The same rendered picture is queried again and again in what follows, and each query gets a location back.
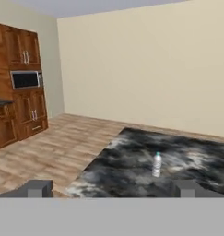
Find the brown wooden base cabinet run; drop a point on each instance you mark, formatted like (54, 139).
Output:
(2, 126)

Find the clear water bottle green cap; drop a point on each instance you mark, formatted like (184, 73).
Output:
(157, 166)

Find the tall brown wooden cabinet run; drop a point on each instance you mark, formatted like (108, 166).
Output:
(24, 80)

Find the silver black microwave oven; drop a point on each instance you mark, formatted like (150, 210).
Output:
(25, 79)

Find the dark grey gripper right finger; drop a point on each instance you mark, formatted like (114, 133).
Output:
(184, 185)

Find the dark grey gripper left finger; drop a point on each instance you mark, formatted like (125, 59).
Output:
(39, 186)

